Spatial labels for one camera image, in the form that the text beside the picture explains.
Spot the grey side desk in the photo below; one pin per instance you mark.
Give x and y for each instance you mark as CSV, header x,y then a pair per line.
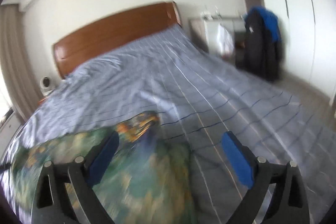
x,y
204,32

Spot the green patterned jacket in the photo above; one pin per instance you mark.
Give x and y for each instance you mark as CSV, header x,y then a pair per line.
x,y
147,180

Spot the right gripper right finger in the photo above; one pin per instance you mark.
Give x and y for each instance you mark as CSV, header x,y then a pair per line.
x,y
288,203

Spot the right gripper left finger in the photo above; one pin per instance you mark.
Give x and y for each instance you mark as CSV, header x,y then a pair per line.
x,y
51,203

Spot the white plastic bag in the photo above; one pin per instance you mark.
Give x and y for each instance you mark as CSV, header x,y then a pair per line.
x,y
225,41

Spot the small white fan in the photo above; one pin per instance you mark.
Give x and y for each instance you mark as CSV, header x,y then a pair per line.
x,y
47,85

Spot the beige curtain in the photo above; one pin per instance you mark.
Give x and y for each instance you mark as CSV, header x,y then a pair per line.
x,y
16,69

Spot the black and blue hanging clothes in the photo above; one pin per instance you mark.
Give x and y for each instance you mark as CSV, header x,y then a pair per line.
x,y
263,49

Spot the blue checked bed sheet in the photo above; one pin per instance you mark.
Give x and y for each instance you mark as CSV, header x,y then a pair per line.
x,y
198,97

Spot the white wardrobe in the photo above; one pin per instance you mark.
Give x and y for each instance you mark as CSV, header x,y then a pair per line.
x,y
308,33

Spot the brown wooden headboard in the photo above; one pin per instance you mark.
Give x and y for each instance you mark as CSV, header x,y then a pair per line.
x,y
112,32

